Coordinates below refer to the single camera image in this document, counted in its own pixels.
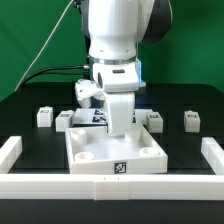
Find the white U-shaped fence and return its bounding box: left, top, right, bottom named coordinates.
left=0, top=136, right=224, bottom=200

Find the white square table top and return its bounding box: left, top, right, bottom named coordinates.
left=65, top=124, right=168, bottom=175

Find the white fiducial tag sheet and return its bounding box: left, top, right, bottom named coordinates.
left=73, top=108, right=151, bottom=125

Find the black cable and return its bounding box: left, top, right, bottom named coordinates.
left=20, top=65, right=94, bottom=88

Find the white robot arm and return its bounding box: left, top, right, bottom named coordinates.
left=75, top=0, right=172, bottom=134

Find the white cable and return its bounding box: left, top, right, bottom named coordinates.
left=13, top=0, right=75, bottom=92

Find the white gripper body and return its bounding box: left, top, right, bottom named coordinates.
left=75, top=62, right=139, bottom=135

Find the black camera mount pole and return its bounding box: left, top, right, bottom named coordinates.
left=72, top=0, right=95, bottom=72

